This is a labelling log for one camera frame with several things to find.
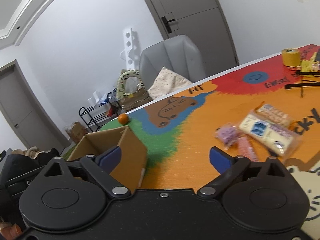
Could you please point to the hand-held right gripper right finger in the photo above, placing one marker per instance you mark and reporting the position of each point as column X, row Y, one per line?
column 220, row 160

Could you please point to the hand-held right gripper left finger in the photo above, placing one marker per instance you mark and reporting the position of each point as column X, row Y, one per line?
column 111, row 158

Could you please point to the purple snack packet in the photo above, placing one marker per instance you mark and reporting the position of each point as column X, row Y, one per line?
column 226, row 132

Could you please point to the beige and dark cloth pile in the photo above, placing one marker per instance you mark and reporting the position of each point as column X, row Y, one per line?
column 32, row 153

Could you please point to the pink snack packet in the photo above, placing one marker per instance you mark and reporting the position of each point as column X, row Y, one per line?
column 246, row 147

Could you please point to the small orange fruit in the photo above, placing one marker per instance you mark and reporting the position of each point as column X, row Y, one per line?
column 123, row 119

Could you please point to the small brown floor box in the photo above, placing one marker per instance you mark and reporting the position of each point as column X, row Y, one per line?
column 76, row 131

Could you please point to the red item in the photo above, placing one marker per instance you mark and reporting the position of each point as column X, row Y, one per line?
column 113, row 110

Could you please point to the white and blue snack packet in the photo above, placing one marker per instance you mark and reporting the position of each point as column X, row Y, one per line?
column 265, row 130

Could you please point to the black shoe rack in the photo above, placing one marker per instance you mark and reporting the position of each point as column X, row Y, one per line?
column 86, row 108

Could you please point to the blue and white bag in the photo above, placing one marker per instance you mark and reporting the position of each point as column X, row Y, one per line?
column 106, row 98

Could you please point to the taped brown cardboard box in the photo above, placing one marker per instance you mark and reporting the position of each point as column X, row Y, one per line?
column 135, row 100

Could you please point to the grey side door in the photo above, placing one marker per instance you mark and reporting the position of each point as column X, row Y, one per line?
column 20, row 110

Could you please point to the clear cracker packet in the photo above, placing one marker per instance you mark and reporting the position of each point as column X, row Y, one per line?
column 275, row 113

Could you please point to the dotted beige cushion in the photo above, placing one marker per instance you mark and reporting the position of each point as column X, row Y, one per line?
column 167, row 82

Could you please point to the grey upholstered chair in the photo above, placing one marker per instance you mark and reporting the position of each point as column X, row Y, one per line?
column 175, row 52

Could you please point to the white perforated board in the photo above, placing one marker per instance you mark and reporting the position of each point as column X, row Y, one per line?
column 128, row 42

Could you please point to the yellow tape roll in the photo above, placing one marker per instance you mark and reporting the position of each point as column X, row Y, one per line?
column 290, row 57

